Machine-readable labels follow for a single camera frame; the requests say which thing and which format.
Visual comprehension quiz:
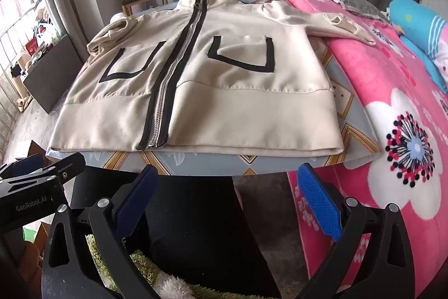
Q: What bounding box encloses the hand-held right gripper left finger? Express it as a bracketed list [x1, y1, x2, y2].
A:
[41, 164, 165, 299]

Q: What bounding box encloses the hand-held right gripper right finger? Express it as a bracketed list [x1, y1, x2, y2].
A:
[297, 162, 415, 299]

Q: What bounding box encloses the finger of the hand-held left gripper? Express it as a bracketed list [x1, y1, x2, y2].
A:
[0, 152, 44, 179]
[0, 154, 87, 196]

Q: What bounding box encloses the cream zip jacket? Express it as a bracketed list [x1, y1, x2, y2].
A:
[47, 0, 377, 157]

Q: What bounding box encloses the brown box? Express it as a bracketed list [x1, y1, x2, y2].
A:
[21, 140, 53, 166]

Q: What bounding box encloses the person's green fuzzy robe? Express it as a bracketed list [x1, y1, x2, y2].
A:
[84, 234, 225, 299]

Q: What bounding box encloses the grey cabinet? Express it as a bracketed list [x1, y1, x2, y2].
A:
[23, 34, 85, 114]

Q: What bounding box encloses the pink floral blanket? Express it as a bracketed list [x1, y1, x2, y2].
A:
[264, 0, 448, 289]

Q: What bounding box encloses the grey quilted blanket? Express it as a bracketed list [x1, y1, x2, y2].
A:
[325, 0, 389, 21]

